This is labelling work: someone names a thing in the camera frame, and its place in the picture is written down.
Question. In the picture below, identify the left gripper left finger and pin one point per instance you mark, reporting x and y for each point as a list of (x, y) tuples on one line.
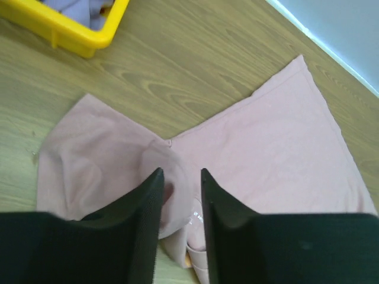
[(115, 244)]

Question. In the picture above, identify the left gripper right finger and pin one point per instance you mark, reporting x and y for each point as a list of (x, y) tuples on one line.
[(244, 246)]

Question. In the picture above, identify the pink t shirt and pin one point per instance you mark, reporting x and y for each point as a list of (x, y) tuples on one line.
[(278, 151)]

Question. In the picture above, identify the lavender t shirt in bin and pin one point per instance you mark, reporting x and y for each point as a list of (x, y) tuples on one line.
[(89, 13)]

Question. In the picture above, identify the yellow plastic bin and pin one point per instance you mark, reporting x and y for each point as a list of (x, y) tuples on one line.
[(62, 31)]

